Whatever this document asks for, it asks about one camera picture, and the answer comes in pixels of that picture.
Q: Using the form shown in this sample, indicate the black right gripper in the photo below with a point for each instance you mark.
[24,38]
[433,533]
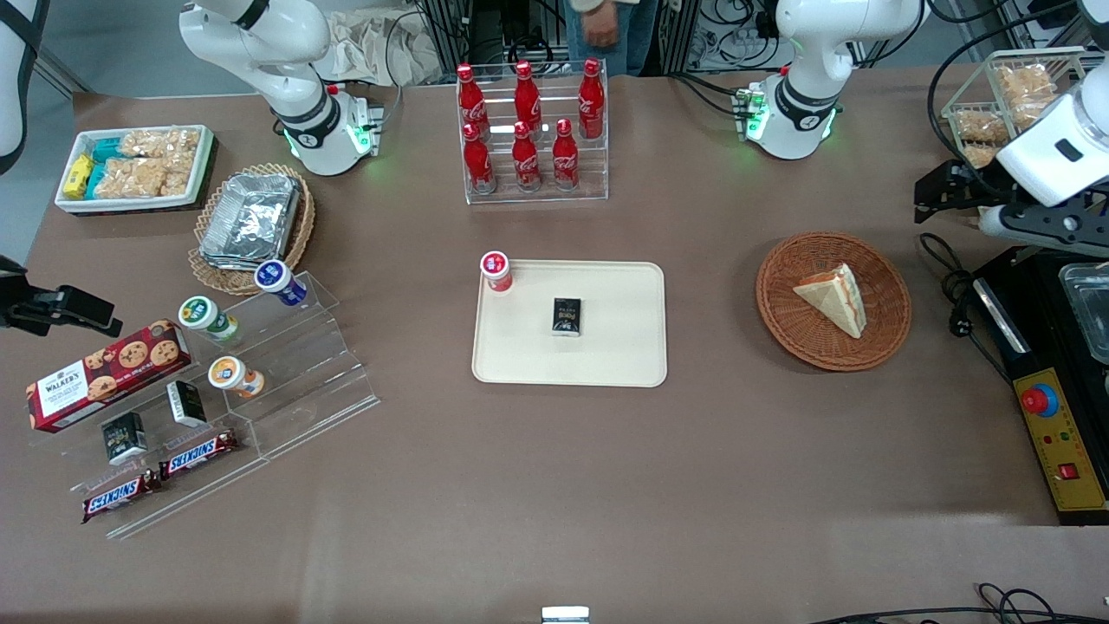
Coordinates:
[26,305]

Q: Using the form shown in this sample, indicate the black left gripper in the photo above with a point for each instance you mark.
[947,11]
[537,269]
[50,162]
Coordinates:
[960,185]

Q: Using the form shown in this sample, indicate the triangular sandwich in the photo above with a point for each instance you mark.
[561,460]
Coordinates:
[833,299]

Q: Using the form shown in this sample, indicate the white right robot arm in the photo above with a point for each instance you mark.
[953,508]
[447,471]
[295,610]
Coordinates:
[286,78]

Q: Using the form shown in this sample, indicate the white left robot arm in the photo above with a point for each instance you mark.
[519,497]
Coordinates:
[810,78]

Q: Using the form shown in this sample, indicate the white rectangular snack tray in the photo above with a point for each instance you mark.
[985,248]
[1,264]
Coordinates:
[130,204]

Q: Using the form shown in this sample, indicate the round brown wicker basket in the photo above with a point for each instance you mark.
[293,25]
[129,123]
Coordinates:
[797,338]

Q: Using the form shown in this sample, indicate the light woven wicker basket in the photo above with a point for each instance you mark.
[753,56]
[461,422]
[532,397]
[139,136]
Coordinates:
[299,234]

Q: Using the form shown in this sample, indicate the cream plastic tray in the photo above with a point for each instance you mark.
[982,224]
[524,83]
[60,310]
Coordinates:
[624,347]

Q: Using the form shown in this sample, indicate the clear rice cracker bag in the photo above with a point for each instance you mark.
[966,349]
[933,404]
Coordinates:
[979,126]
[979,156]
[1033,113]
[1025,80]

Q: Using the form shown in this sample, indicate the red Walkers cookie box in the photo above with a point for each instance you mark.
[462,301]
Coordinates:
[104,377]

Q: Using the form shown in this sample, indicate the green lid cup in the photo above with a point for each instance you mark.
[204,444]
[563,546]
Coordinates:
[206,317]

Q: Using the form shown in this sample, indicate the small black box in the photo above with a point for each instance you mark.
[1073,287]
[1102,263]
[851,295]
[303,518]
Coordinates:
[125,438]
[567,316]
[186,403]

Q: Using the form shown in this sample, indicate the blue snack packet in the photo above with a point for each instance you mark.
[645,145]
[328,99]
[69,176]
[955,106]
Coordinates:
[107,149]
[94,178]

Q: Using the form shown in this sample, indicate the yellow snack packet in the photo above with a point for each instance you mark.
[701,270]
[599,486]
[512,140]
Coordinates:
[78,176]

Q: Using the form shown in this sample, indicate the clear rice cracker packet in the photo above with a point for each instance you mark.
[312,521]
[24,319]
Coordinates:
[160,143]
[130,178]

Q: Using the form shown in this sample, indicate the orange lid cup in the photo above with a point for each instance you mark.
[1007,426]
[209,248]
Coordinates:
[234,376]

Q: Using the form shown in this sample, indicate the Snickers chocolate bar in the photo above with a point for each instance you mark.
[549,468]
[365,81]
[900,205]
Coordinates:
[121,497]
[197,454]

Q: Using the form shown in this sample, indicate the black appliance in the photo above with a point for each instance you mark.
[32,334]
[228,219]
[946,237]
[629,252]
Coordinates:
[1040,347]

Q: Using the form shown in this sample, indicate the stack of foil trays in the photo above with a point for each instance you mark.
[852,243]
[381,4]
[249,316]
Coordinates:
[251,221]

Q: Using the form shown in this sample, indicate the clear plastic container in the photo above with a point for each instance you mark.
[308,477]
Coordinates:
[1090,308]

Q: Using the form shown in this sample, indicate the blue lid cup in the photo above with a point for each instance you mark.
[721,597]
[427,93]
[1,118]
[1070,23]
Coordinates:
[279,282]

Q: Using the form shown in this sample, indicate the clear acrylic stepped display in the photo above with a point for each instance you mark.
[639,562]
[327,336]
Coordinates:
[303,381]

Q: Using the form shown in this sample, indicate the red emergency stop button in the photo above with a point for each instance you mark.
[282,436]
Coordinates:
[1039,399]

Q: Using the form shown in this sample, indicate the yellow control panel box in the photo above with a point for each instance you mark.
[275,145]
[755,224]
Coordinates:
[1074,485]

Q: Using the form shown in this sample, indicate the person in blue jeans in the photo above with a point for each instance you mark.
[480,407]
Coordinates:
[637,35]

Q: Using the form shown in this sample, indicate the red cola bottle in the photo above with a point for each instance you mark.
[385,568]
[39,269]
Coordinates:
[525,160]
[472,102]
[565,158]
[527,97]
[591,100]
[477,163]

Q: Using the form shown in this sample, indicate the beige cloth bag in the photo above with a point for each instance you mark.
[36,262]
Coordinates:
[372,48]

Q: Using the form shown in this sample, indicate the clear acrylic bottle rack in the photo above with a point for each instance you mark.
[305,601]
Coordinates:
[537,198]

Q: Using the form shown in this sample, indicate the red lid cup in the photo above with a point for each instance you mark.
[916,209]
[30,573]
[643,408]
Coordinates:
[496,269]

